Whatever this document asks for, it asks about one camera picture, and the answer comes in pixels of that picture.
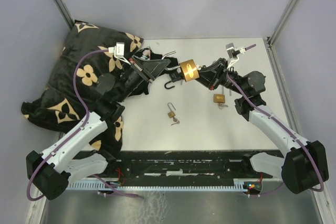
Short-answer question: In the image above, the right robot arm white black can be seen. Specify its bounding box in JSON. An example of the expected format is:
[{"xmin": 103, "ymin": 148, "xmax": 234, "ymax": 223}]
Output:
[{"xmin": 196, "ymin": 58, "xmax": 329, "ymax": 194}]

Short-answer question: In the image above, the small padlock key bunch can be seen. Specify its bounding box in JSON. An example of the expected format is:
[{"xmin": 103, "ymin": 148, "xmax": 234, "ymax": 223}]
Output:
[{"xmin": 171, "ymin": 118, "xmax": 180, "ymax": 125}]

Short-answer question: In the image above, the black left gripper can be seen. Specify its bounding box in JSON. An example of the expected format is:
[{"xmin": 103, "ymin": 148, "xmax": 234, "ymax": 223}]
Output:
[{"xmin": 115, "ymin": 54, "xmax": 171, "ymax": 102}]

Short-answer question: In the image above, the light blue cable duct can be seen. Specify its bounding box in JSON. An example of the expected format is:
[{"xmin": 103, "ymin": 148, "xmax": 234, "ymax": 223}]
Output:
[{"xmin": 65, "ymin": 178, "xmax": 263, "ymax": 190}]

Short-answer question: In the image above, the medium brass padlock long shackle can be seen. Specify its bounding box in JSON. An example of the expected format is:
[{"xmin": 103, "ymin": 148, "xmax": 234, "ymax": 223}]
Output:
[{"xmin": 213, "ymin": 87, "xmax": 227, "ymax": 104}]

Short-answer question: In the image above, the large brass padlock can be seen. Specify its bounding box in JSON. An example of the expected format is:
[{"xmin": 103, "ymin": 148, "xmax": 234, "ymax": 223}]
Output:
[{"xmin": 165, "ymin": 59, "xmax": 199, "ymax": 82}]

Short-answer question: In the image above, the black padlock with keys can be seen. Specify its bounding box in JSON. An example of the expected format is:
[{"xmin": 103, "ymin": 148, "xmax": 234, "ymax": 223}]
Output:
[{"xmin": 164, "ymin": 72, "xmax": 183, "ymax": 90}]

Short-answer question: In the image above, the black floral pillow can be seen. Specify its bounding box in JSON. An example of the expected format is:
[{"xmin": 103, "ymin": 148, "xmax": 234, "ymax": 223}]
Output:
[{"xmin": 21, "ymin": 19, "xmax": 144, "ymax": 156}]

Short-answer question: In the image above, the large padlock key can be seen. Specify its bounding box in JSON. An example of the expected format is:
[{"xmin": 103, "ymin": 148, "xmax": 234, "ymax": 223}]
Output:
[{"xmin": 196, "ymin": 65, "xmax": 206, "ymax": 70}]

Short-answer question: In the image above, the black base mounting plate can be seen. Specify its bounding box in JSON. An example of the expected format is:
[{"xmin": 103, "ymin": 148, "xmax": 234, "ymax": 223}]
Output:
[{"xmin": 99, "ymin": 151, "xmax": 272, "ymax": 185}]

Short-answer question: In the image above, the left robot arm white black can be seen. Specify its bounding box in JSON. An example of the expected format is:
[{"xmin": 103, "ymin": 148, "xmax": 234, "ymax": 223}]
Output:
[{"xmin": 26, "ymin": 56, "xmax": 170, "ymax": 201}]

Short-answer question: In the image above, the right aluminium corner post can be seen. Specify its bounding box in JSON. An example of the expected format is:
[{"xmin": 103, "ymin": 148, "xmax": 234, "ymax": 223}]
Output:
[{"xmin": 267, "ymin": 0, "xmax": 300, "ymax": 47}]

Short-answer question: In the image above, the black printed garment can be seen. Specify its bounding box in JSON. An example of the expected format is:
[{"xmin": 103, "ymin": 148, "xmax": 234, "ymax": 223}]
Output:
[{"xmin": 115, "ymin": 48, "xmax": 181, "ymax": 103}]

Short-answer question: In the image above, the small brass padlock long shackle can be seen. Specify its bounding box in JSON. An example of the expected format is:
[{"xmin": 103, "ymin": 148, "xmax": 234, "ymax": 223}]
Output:
[{"xmin": 167, "ymin": 102, "xmax": 175, "ymax": 119}]

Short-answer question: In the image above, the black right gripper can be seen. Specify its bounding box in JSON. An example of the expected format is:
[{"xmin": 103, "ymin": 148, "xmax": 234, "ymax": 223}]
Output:
[{"xmin": 188, "ymin": 58, "xmax": 246, "ymax": 97}]

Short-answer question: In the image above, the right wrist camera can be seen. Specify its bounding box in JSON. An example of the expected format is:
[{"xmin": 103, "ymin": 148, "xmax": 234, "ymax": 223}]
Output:
[{"xmin": 226, "ymin": 43, "xmax": 246, "ymax": 69}]

